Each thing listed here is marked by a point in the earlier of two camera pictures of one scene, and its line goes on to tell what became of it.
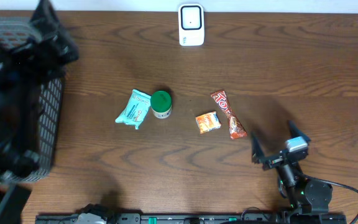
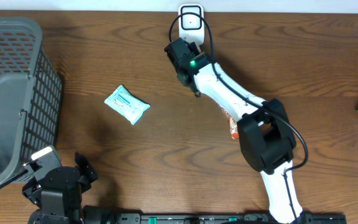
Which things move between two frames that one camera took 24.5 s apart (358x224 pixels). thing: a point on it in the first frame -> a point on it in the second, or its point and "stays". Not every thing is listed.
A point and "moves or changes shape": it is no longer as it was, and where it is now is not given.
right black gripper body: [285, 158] -> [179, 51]
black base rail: [181, 218] stays
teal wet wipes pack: [137, 110] moves or changes shape
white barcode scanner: [191, 18] stays
